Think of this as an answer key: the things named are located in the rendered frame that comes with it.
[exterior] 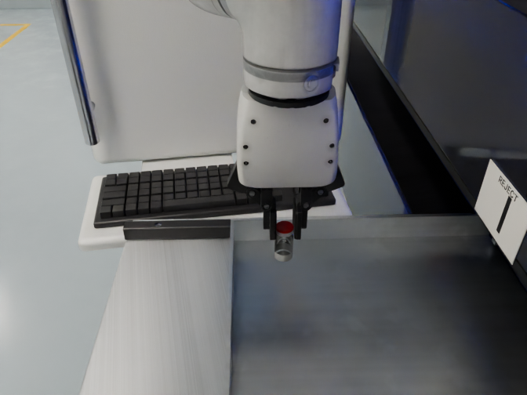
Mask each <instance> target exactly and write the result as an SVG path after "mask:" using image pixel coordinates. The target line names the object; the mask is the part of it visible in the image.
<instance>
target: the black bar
mask: <svg viewBox="0 0 527 395"><path fill-rule="evenodd" d="M230 233H231V220H230V219H196V220H159V221H125V224H124V227H123V234H124V237H125V240H153V239H188V238H224V237H230Z"/></svg>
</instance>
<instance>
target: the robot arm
mask: <svg viewBox="0 0 527 395"><path fill-rule="evenodd" d="M189 1H190V2H191V3H192V4H194V5H195V6H197V7H198V8H199V9H202V10H204V11H206V12H207V13H212V14H214V15H217V16H224V17H227V18H231V19H235V20H237V21H238V23H239V25H240V28H241V30H242V51H243V81H244V85H243V86H242V88H241V92H240V97H239V101H238V118H237V161H236V162H235V164H234V167H233V169H232V170H231V174H230V175H229V177H228V179H227V187H228V188H229V189H230V190H234V191H237V192H239V193H242V194H247V195H248V196H249V197H250V198H252V199H253V200H254V201H255V202H256V203H257V204H259V205H260V206H261V209H262V210H263V229H264V230H269V231H270V240H275V239H276V229H277V210H276V200H275V198H274V195H272V194H273V188H278V187H298V195H295V197H294V198H293V226H294V228H293V233H294V239H297V240H300V239H301V229H307V211H308V210H310V209H311V205H312V204H313V203H314V202H316V201H317V200H318V199H319V198H320V197H322V196H323V195H324V194H325V192H330V191H332V190H336V189H339V188H341V187H343V186H344V184H345V182H344V179H343V175H342V173H341V171H340V167H339V166H338V142H339V123H338V107H337V100H336V90H335V87H334V86H333V85H332V81H333V78H334V77H335V76H336V71H338V70H339V68H340V59H339V57H338V56H337V52H338V43H339V34H340V18H341V9H342V0H189Z"/></svg>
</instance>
